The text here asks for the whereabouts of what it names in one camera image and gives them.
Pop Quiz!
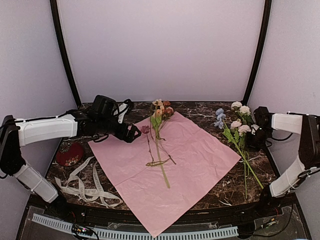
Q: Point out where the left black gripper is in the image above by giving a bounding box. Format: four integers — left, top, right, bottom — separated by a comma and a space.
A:
96, 116, 141, 143

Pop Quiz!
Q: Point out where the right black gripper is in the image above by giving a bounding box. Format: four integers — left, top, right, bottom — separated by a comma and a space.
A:
244, 127, 274, 152

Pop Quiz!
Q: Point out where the mauve rose stem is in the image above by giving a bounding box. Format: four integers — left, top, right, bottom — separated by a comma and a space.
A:
141, 125, 155, 167

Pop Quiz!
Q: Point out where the white rose stem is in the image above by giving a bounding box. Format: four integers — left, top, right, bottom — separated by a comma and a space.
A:
222, 120, 264, 199
231, 101, 254, 126

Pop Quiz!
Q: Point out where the peach and orange flower stem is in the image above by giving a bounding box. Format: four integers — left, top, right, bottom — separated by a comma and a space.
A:
145, 98, 177, 189

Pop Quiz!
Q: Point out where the blue flower stem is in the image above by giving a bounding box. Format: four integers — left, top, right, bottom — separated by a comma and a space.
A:
214, 108, 231, 130

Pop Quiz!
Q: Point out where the pink wrapping paper sheet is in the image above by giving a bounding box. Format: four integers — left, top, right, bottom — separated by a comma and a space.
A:
89, 112, 240, 237

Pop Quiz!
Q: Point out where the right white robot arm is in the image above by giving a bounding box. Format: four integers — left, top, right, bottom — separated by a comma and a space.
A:
246, 106, 320, 217

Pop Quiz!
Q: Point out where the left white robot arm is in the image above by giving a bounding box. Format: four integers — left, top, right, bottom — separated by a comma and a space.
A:
0, 110, 141, 218

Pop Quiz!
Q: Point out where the red embroidered pouch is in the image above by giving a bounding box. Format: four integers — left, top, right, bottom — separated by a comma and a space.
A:
56, 142, 84, 167

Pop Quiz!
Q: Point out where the beige printed ribbon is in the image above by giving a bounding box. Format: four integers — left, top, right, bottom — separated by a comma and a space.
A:
54, 156, 124, 209

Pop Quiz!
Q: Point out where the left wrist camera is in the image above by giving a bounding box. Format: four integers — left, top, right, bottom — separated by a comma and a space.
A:
89, 95, 134, 124

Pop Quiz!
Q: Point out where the grey slotted cable duct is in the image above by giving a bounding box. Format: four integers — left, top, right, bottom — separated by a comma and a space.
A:
31, 213, 239, 240

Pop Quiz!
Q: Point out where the right black frame post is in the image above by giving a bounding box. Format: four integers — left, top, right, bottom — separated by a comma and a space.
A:
241, 0, 273, 105

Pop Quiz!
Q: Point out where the black frame post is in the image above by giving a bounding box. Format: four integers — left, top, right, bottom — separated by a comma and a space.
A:
49, 0, 82, 107
241, 0, 273, 105

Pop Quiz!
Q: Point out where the left black frame post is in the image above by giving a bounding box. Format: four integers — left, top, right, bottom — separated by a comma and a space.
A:
49, 0, 82, 107

